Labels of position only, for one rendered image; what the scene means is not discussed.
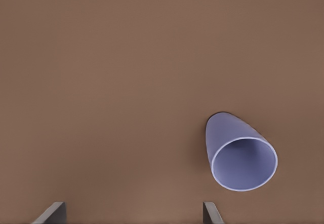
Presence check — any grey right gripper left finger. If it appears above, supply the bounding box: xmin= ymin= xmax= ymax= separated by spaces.
xmin=31 ymin=201 xmax=67 ymax=224

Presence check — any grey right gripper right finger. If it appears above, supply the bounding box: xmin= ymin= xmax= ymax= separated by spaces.
xmin=202 ymin=201 xmax=224 ymax=224

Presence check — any blue-purple cup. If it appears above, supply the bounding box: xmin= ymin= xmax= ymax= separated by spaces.
xmin=205 ymin=111 xmax=278 ymax=193

